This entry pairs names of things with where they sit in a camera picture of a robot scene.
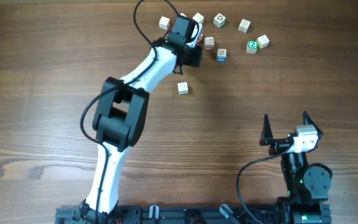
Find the wooden block animal picture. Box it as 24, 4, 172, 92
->
196, 34, 204, 44

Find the wooden block number six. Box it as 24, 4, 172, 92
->
177, 82, 189, 95

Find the wooden block leaf picture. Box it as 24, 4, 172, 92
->
216, 49, 227, 62

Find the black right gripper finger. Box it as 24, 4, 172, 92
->
259, 114, 274, 146
303, 111, 323, 137

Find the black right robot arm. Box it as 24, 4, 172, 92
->
260, 112, 333, 224

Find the wooden block soccer ball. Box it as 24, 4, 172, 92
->
213, 13, 226, 28

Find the wooden block baseball picture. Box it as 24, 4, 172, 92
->
204, 37, 214, 50

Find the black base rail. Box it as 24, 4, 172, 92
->
55, 202, 332, 224

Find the wooden block red side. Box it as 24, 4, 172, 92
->
159, 16, 170, 30

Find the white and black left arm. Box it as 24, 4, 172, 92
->
85, 15, 203, 219

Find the wooden block number three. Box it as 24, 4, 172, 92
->
257, 35, 270, 49

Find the wooden block yellow letter B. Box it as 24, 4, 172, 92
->
238, 19, 250, 33

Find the wooden block green letter Z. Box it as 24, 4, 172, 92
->
246, 40, 258, 54

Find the wooden block red letter M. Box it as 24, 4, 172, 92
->
192, 12, 204, 24

